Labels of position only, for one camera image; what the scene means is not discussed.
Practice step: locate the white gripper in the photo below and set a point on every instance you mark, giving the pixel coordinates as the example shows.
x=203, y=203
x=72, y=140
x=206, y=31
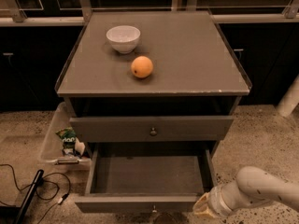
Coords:
x=214, y=201

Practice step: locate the grey drawer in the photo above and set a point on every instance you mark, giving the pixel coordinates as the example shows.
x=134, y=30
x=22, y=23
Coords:
x=147, y=177
x=151, y=129

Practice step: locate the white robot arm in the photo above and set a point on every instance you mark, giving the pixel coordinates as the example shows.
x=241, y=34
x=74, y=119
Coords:
x=252, y=188

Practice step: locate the grey wooden drawer cabinet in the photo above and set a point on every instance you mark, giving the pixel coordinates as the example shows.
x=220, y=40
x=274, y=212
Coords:
x=194, y=71

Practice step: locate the white pole base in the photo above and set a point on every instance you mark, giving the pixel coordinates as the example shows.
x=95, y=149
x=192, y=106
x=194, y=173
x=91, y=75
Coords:
x=290, y=100

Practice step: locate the green snack bag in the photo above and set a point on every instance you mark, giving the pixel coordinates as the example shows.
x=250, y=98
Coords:
x=68, y=137

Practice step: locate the orange fruit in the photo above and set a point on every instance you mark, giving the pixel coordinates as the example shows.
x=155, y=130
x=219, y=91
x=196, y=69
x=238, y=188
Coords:
x=142, y=67

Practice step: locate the clear plastic storage bin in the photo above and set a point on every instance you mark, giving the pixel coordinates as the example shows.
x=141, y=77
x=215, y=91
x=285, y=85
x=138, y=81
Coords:
x=52, y=146

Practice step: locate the black bar on floor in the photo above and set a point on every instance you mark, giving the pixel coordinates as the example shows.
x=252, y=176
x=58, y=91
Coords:
x=29, y=197

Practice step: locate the white ceramic bowl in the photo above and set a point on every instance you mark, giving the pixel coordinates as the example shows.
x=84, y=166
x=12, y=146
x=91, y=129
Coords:
x=124, y=38

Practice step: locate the metal railing frame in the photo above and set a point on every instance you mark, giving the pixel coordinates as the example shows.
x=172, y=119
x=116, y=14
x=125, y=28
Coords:
x=79, y=12

